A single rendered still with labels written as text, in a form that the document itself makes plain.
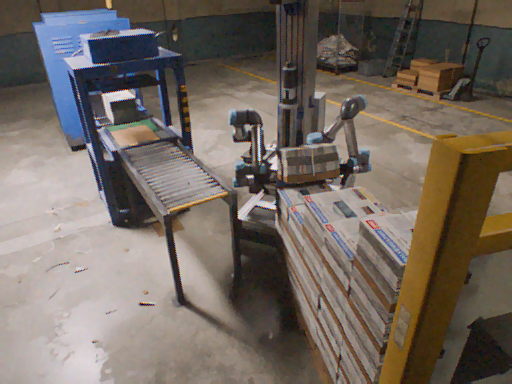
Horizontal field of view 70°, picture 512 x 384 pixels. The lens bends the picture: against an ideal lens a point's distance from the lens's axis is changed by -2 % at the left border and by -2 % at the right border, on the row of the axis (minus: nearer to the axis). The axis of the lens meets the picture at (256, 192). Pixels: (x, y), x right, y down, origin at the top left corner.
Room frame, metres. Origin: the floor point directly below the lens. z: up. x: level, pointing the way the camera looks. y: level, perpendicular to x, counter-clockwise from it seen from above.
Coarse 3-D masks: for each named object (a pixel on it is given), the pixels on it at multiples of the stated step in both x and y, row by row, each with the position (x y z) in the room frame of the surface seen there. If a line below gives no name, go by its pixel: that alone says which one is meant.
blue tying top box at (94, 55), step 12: (84, 36) 3.54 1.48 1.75; (108, 36) 3.43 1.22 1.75; (120, 36) 3.44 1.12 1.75; (132, 36) 3.49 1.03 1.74; (144, 36) 3.54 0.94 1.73; (84, 48) 3.59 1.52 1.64; (96, 48) 3.33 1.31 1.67; (108, 48) 3.37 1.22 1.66; (120, 48) 3.42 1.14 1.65; (132, 48) 3.48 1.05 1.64; (144, 48) 3.53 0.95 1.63; (156, 48) 3.59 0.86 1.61; (96, 60) 3.32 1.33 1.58; (108, 60) 3.37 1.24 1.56; (120, 60) 3.42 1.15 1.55
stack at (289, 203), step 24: (288, 192) 2.24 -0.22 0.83; (312, 192) 2.22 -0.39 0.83; (288, 216) 2.06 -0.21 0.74; (288, 240) 2.03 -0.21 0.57; (288, 264) 2.03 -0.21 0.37; (312, 264) 1.62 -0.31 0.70; (312, 288) 1.58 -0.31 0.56; (336, 288) 1.33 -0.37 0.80; (336, 312) 1.29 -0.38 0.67; (312, 336) 1.55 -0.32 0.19; (336, 336) 1.27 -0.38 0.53
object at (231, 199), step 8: (176, 144) 3.26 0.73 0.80; (184, 152) 3.07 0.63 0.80; (192, 160) 2.91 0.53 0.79; (200, 160) 2.88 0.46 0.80; (208, 168) 2.72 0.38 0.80; (216, 176) 2.57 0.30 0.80; (224, 184) 2.44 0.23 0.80; (232, 192) 2.31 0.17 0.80; (224, 200) 2.39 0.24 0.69; (232, 200) 2.29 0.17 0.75
